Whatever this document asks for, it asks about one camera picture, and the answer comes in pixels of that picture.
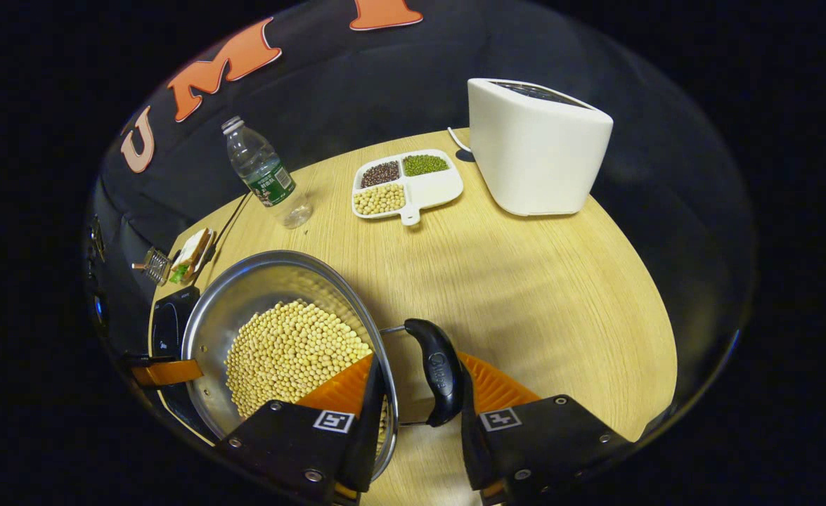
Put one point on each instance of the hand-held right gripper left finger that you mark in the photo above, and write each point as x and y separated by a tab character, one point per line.
374	422

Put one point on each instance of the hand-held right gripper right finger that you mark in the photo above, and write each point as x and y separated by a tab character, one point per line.
472	443

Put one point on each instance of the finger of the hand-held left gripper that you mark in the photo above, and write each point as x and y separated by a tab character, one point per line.
170	372

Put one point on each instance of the black induction cooktop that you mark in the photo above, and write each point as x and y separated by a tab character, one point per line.
170	323

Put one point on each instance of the stainless steel pot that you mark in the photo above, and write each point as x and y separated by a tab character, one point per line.
272	281

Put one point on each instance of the pile of soybeans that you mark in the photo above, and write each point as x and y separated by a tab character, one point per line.
293	351

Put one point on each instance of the sandwich on plate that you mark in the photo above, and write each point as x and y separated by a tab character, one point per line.
191	256

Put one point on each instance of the clear plastic water bottle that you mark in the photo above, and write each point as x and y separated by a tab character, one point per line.
265	176

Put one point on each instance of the white divided bean dish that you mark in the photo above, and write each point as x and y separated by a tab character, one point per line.
434	190

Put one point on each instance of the white toaster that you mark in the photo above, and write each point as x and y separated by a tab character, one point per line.
539	154

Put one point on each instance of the black backdrop cloth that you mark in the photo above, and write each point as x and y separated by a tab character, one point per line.
356	84

